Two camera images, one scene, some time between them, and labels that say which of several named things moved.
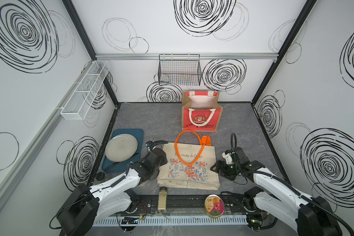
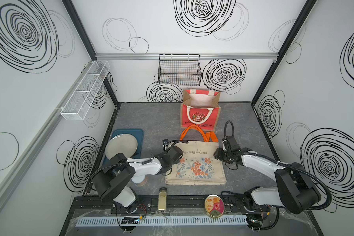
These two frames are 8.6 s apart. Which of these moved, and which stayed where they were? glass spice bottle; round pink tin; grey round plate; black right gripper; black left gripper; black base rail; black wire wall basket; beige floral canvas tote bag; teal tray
Moved: black left gripper; beige floral canvas tote bag; black right gripper
Stayed: teal tray; black wire wall basket; grey round plate; round pink tin; black base rail; glass spice bottle
